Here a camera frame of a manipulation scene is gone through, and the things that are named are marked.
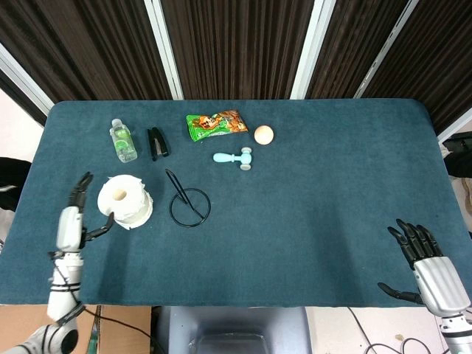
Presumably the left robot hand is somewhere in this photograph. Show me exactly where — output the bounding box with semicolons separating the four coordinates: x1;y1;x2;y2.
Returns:
55;171;115;254

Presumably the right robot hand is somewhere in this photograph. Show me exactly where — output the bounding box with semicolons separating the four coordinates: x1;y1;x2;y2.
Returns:
377;218;468;318

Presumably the white toilet paper roll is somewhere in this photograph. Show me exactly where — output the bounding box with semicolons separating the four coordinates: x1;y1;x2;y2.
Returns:
97;174;153;231

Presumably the dark bag at table side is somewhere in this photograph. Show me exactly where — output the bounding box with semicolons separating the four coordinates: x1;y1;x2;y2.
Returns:
0;156;32;212

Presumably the clear plastic bottle green label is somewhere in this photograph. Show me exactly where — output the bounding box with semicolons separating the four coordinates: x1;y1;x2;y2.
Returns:
109;118;139;164

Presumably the brown cardboard box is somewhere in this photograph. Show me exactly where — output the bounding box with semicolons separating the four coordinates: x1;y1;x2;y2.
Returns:
0;304;153;354

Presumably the black stapler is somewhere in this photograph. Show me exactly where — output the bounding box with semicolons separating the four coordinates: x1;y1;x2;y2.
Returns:
147;126;172;162

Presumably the black object beside table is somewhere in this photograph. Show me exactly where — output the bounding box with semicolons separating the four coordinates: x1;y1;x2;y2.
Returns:
440;131;472;178

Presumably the green orange snack packet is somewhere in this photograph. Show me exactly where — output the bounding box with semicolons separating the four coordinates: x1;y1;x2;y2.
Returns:
185;108;249;142

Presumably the light blue toy hammer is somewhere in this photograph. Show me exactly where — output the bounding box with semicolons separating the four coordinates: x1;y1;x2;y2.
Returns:
212;147;254;172

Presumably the beige egg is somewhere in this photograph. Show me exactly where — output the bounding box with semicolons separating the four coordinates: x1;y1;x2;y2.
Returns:
254;125;275;145

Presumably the black cable on floor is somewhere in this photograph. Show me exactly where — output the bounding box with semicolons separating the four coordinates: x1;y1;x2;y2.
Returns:
347;306;449;354

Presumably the black bent wire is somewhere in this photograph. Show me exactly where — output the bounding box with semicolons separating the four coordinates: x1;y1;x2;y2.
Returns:
164;168;212;228

